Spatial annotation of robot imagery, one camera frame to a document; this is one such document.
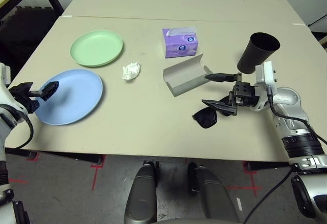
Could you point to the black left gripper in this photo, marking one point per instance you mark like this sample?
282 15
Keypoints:
28 98

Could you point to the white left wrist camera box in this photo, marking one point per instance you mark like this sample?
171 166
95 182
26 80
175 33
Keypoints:
5 93

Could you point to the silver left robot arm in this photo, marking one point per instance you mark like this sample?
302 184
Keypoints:
3 142

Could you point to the grey glasses case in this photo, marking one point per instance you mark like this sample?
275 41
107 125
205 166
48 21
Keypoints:
186 80

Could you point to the black plastic cup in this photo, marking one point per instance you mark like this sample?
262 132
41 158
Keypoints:
255 55

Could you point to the black foam puzzle mat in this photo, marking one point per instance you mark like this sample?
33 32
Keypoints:
20 29

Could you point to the grey robot leg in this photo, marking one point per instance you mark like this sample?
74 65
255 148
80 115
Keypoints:
140 198
214 198

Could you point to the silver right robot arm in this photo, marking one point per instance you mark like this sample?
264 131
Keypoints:
288 98

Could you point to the white tape piece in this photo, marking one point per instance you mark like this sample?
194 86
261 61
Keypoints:
298 24
67 17

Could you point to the black table foot bar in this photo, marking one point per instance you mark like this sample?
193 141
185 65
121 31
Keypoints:
87 159
23 153
268 165

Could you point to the black sunglasses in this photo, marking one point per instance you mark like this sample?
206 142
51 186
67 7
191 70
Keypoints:
207 119

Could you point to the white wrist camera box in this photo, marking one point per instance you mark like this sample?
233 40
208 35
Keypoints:
267 75
5 93

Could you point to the grey right robot leg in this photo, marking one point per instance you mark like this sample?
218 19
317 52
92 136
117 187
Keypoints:
214 198

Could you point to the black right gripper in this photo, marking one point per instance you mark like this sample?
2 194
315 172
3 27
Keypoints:
242 93

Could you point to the black stand pole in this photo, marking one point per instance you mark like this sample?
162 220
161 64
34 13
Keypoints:
318 20

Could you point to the purple tissue box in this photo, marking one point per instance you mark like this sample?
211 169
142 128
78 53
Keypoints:
178 47

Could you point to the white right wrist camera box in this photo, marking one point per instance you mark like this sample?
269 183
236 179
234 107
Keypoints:
267 75

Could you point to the grey left robot leg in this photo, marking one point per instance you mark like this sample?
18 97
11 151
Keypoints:
140 198

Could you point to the white tissue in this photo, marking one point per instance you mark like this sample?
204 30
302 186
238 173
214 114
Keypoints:
131 71

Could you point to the wooden frame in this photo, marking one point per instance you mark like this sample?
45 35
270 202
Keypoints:
324 41

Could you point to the blue plastic plate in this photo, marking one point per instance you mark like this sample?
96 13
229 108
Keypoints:
76 96

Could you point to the green plastic plate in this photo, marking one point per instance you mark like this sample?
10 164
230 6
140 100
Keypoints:
97 47

